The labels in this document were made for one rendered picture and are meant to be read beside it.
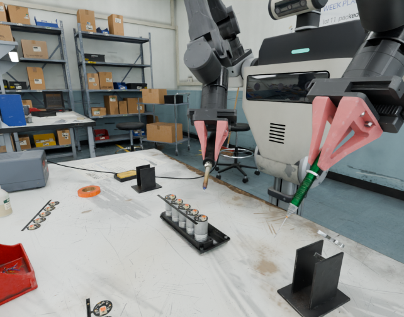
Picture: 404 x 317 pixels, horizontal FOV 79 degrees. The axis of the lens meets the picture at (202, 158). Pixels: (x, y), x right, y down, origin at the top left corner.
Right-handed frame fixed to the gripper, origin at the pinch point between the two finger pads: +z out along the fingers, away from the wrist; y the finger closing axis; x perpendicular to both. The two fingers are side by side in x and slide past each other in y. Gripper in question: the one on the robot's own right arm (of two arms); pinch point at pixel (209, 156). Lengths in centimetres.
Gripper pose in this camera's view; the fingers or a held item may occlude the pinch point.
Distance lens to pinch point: 50.3
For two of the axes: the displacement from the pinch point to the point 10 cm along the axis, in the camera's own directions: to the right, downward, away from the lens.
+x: 1.3, 2.4, 9.6
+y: 9.9, 0.5, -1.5
